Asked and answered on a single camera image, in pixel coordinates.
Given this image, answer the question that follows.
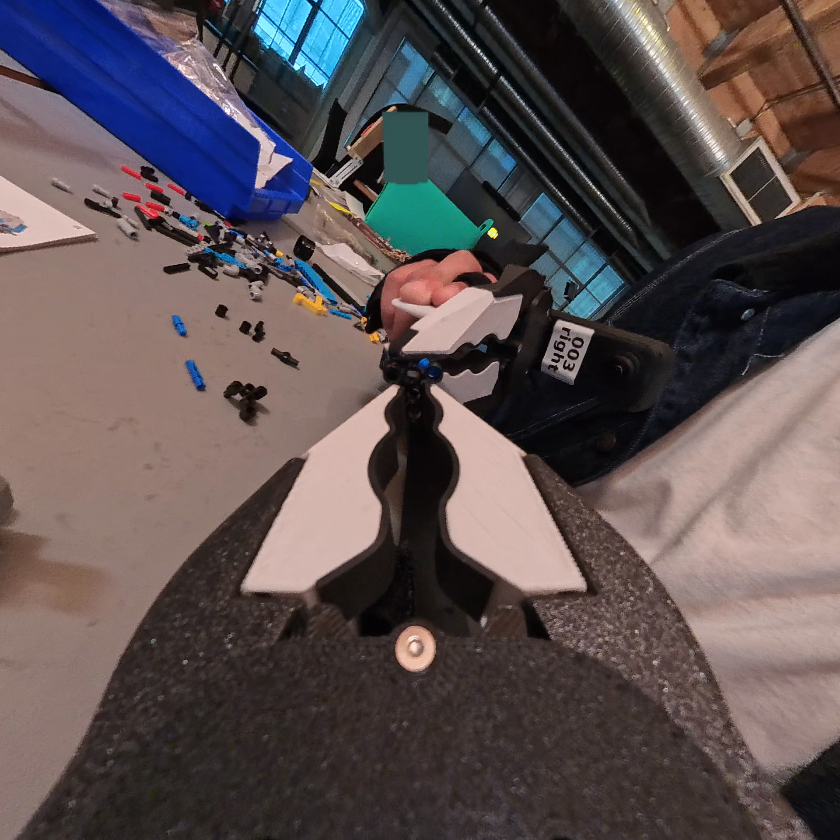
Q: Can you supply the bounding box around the black T-shaped beam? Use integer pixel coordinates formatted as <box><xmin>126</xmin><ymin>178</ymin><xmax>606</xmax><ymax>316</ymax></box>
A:
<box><xmin>381</xmin><ymin>356</ymin><xmax>442</xmax><ymax>421</ymax></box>
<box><xmin>223</xmin><ymin>379</ymin><xmax>269</xmax><ymax>423</ymax></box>

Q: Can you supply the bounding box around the person's right hand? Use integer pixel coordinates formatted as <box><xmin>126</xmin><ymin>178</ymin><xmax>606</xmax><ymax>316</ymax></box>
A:
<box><xmin>377</xmin><ymin>252</ymin><xmax>496</xmax><ymax>342</ymax></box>

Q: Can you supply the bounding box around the person's denim jacket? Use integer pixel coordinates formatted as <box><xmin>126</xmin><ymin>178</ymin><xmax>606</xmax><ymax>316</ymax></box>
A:
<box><xmin>482</xmin><ymin>206</ymin><xmax>840</xmax><ymax>488</ymax></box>

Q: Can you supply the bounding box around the pile of small building pieces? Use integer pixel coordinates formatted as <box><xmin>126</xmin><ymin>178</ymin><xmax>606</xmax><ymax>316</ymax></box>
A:
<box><xmin>51</xmin><ymin>163</ymin><xmax>388</xmax><ymax>345</ymax></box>

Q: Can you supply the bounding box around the open instruction booklet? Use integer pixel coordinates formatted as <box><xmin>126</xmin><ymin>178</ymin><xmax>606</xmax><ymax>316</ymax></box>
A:
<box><xmin>0</xmin><ymin>174</ymin><xmax>98</xmax><ymax>256</ymax></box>

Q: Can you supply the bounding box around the silver ventilation duct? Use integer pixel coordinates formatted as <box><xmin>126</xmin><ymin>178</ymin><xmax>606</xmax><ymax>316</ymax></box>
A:
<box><xmin>558</xmin><ymin>0</ymin><xmax>756</xmax><ymax>227</ymax></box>

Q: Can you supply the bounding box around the person's white shirt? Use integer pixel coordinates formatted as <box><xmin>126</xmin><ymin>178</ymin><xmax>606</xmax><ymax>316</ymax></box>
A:
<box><xmin>577</xmin><ymin>322</ymin><xmax>840</xmax><ymax>775</ymax></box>

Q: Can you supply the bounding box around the large paned window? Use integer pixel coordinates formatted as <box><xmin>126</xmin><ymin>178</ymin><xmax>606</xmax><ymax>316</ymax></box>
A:
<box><xmin>252</xmin><ymin>0</ymin><xmax>366</xmax><ymax>89</ymax></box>

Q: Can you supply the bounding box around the black perforated panel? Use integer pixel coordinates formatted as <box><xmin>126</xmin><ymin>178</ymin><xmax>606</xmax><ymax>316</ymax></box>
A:
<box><xmin>781</xmin><ymin>742</ymin><xmax>840</xmax><ymax>840</ymax></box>

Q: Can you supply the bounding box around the person's right forearm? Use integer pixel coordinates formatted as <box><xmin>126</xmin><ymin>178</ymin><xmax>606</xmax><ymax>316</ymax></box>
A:
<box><xmin>607</xmin><ymin>206</ymin><xmax>840</xmax><ymax>329</ymax></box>

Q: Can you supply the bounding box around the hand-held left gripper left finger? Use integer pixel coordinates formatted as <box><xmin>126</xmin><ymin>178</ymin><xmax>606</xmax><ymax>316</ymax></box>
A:
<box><xmin>239</xmin><ymin>384</ymin><xmax>404</xmax><ymax>601</ymax></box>

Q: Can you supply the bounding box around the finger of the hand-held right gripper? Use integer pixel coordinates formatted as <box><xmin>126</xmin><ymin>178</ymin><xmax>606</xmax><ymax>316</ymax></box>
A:
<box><xmin>445</xmin><ymin>360</ymin><xmax>501</xmax><ymax>404</ymax></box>
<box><xmin>387</xmin><ymin>287</ymin><xmax>524</xmax><ymax>362</ymax></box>

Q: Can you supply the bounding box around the crumpled clear plastic bag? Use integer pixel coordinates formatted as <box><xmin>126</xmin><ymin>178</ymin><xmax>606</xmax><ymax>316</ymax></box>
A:
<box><xmin>98</xmin><ymin>0</ymin><xmax>263</xmax><ymax>132</ymax></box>

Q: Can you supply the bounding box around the blue plastic bin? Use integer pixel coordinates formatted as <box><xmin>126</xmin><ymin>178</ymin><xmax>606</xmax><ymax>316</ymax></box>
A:
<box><xmin>0</xmin><ymin>0</ymin><xmax>315</xmax><ymax>221</ymax></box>

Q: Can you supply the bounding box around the white air vent grille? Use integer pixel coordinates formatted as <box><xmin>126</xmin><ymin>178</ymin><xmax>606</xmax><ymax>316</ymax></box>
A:
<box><xmin>718</xmin><ymin>136</ymin><xmax>803</xmax><ymax>229</ymax></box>

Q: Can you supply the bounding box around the white paper bag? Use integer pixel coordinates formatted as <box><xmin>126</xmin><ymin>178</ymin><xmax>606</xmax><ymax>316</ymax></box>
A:
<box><xmin>252</xmin><ymin>128</ymin><xmax>294</xmax><ymax>191</ymax></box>

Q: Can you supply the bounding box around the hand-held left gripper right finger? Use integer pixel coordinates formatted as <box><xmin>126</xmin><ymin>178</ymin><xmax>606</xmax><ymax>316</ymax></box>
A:
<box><xmin>422</xmin><ymin>384</ymin><xmax>588</xmax><ymax>624</ymax></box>

